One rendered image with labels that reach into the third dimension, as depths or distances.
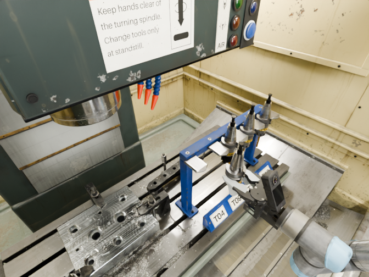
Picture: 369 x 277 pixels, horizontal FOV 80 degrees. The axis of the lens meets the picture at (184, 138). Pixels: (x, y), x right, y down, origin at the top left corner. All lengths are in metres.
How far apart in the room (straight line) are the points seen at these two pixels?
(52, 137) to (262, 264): 1.03
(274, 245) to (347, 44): 0.91
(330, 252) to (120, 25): 0.64
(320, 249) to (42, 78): 0.65
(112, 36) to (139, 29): 0.04
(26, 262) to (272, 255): 0.97
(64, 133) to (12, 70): 0.81
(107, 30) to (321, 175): 1.28
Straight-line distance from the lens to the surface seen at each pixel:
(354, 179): 1.44
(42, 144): 1.09
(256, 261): 1.11
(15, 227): 1.63
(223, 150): 0.78
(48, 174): 1.19
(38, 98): 0.30
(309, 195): 1.35
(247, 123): 0.86
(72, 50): 0.30
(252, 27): 0.50
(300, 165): 1.41
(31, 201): 1.29
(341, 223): 1.47
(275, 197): 0.66
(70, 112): 0.48
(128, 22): 0.32
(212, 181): 1.09
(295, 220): 0.68
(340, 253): 0.68
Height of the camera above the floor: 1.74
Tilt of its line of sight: 40 degrees down
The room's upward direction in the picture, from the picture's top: 1 degrees counter-clockwise
